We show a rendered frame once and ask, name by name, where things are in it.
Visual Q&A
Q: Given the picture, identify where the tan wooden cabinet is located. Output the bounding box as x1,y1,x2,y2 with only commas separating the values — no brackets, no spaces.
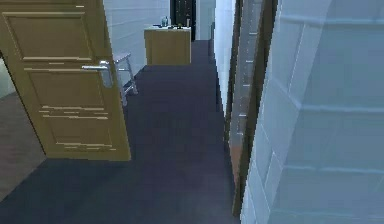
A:
143,25,193,66

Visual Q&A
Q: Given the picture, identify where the black room door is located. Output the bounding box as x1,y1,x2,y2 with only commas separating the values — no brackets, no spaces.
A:
169,0,197,42

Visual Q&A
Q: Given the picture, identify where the tan panelled room door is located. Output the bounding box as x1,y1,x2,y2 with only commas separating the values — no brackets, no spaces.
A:
0,0,132,162

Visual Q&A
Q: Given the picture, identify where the silver door lever handle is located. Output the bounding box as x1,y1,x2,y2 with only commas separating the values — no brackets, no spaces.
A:
81,60,115,89

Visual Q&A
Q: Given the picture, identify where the grey metal stool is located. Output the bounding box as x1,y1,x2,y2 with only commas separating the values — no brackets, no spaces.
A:
112,51,139,107

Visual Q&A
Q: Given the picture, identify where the dark framed wall mirror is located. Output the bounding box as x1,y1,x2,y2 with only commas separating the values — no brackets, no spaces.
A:
223,0,279,218

